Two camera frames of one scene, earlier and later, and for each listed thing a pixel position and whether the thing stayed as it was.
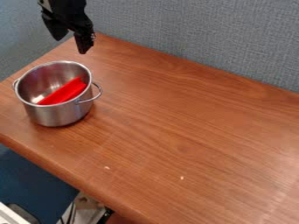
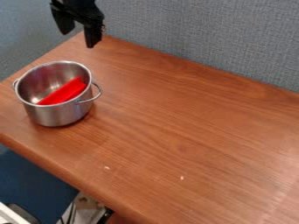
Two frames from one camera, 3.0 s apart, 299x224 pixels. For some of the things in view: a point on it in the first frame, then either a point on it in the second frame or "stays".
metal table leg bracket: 85,211 stays
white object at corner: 13,214 stays
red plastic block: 64,92 stays
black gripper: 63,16 to 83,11
